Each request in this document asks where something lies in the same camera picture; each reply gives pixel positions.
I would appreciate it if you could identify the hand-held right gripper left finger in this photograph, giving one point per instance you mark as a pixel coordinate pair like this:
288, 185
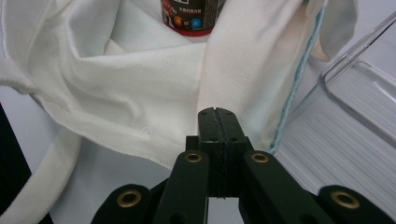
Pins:
211, 155

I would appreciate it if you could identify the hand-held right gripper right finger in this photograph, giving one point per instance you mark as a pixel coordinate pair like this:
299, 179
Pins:
232, 146

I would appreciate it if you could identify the white printed tote bag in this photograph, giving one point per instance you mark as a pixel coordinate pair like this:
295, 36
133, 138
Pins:
140, 87

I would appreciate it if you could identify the clear plastic container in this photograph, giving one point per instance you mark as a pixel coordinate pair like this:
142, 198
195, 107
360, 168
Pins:
342, 130

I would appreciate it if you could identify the black can with red label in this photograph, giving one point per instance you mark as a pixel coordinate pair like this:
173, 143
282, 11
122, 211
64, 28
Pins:
193, 17

